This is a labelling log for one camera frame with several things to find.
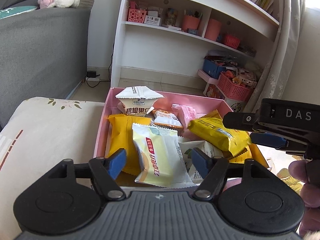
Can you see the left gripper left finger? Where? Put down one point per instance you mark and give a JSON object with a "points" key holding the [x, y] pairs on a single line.
{"points": [[115, 163]]}

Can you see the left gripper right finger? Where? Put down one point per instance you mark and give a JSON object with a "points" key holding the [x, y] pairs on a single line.
{"points": [[202, 162]]}

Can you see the golden yellow snack packet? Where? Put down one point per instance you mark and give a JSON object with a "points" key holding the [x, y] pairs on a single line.
{"points": [[226, 139]]}

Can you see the pale yellow snack packet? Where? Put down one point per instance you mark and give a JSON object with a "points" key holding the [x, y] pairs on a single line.
{"points": [[160, 157]]}

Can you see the pink snack packet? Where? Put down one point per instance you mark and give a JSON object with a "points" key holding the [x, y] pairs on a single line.
{"points": [[184, 114]]}

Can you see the right hand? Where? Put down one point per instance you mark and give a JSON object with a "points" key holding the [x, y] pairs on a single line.
{"points": [[301, 170]]}

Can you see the white grey snack packet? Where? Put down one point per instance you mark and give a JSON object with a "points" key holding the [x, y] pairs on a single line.
{"points": [[204, 146]]}

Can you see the yellow snack packet left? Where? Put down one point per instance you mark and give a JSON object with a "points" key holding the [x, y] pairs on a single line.
{"points": [[122, 137]]}

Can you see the yellow snack packet right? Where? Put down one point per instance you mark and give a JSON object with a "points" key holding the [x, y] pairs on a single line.
{"points": [[247, 151]]}

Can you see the pink cardboard box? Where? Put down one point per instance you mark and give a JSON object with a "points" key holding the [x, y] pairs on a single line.
{"points": [[203, 106]]}

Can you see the white orange snack packet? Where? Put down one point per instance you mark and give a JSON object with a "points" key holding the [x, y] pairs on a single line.
{"points": [[164, 118]]}

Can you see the white triangular snack packet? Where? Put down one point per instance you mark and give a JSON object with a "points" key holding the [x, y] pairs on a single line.
{"points": [[137, 100]]}

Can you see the white storage box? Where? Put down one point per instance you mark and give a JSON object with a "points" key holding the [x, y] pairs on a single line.
{"points": [[212, 91]]}

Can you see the pink basket on floor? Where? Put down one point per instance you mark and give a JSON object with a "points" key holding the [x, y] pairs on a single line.
{"points": [[233, 91]]}

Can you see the blue storage bin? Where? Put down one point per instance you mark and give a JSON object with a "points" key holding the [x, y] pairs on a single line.
{"points": [[212, 69]]}

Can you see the pink cup right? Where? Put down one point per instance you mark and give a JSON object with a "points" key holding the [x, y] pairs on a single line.
{"points": [[213, 29]]}

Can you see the pink cup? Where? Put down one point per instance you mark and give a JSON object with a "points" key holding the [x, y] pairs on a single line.
{"points": [[190, 22], [213, 29]]}

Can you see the grey sofa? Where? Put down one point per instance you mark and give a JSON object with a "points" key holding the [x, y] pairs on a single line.
{"points": [[43, 53]]}

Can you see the lace curtain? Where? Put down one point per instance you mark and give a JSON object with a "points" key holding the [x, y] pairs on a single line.
{"points": [[276, 72]]}

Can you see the white bookshelf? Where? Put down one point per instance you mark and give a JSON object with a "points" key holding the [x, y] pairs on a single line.
{"points": [[158, 50]]}

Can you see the pink cup left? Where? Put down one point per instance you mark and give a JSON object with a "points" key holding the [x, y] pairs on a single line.
{"points": [[190, 22]]}

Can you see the small pink shelf basket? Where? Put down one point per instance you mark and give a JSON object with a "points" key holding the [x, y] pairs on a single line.
{"points": [[136, 15]]}

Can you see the power strip with cable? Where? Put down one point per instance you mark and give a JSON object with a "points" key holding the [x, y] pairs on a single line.
{"points": [[92, 76]]}

